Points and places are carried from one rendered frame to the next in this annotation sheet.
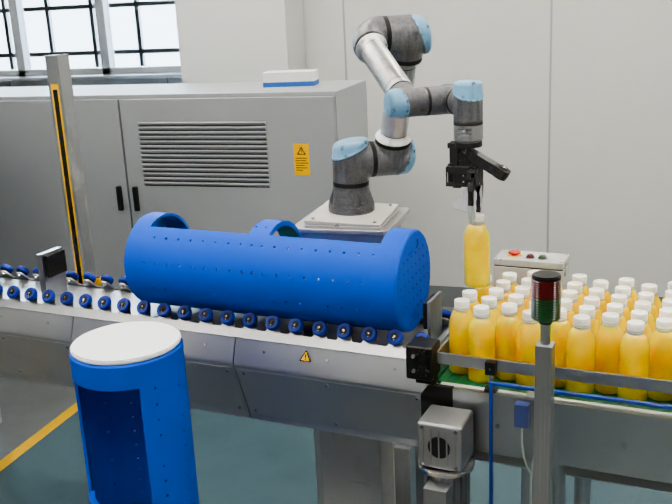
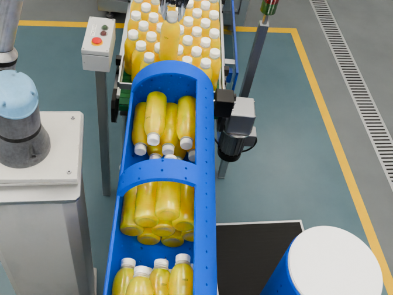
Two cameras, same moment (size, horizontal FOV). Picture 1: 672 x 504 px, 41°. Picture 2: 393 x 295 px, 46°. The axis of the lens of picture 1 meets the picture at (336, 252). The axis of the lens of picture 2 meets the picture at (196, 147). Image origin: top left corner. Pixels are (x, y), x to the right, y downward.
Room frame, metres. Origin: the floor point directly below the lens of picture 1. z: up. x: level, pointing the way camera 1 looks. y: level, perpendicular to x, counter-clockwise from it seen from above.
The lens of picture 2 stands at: (2.89, 0.83, 2.24)
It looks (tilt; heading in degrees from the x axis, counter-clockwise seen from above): 51 degrees down; 237
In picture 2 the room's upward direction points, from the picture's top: 11 degrees clockwise
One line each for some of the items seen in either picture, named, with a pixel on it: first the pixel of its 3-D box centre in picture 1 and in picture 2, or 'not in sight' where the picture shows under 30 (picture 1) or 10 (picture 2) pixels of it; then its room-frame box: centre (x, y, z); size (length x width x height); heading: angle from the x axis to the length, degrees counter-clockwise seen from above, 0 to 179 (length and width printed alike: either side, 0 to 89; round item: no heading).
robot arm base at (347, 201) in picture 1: (351, 194); (20, 135); (2.88, -0.06, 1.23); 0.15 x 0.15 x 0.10
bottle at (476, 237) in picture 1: (476, 252); (169, 38); (2.30, -0.37, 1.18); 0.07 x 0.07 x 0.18
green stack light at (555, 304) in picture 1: (545, 306); (269, 5); (1.84, -0.45, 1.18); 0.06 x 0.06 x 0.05
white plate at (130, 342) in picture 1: (126, 342); (334, 268); (2.16, 0.55, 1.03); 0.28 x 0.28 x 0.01
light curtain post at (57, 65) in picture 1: (86, 283); not in sight; (3.27, 0.95, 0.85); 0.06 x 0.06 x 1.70; 65
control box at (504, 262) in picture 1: (531, 272); (99, 44); (2.50, -0.57, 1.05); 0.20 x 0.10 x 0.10; 65
